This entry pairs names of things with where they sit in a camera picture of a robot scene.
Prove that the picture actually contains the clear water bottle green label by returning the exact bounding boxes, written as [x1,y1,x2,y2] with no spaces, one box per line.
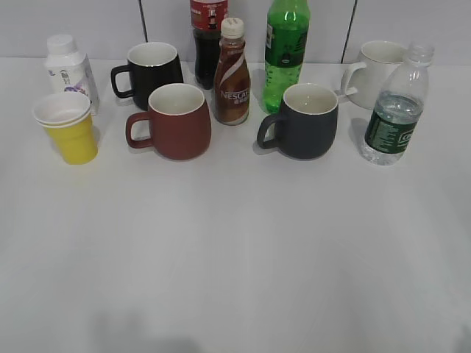
[361,42,435,166]

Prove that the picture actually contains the yellow paper cup stack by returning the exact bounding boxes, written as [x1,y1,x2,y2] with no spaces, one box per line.
[32,91,98,165]

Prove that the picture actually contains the red ceramic mug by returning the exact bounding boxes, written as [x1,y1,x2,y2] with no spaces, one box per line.
[125,83,211,160]

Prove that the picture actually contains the dark blue ceramic mug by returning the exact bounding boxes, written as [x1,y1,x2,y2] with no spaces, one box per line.
[257,83,339,160]

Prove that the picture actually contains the brown Nescafe coffee bottle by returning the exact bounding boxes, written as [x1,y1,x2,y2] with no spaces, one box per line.
[213,17,251,126]

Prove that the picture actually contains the black ceramic mug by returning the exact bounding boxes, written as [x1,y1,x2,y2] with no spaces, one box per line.
[110,42,184,110]

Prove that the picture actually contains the white ceramic mug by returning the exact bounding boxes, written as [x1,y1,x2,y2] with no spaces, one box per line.
[340,40,406,110]

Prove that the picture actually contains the cola bottle red label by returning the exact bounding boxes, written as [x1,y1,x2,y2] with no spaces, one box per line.
[190,0,228,90]

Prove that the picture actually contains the green soda bottle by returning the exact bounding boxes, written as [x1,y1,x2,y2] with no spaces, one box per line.
[263,0,311,113]

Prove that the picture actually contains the white yogurt drink carton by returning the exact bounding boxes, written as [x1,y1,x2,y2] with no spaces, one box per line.
[44,35,100,115]

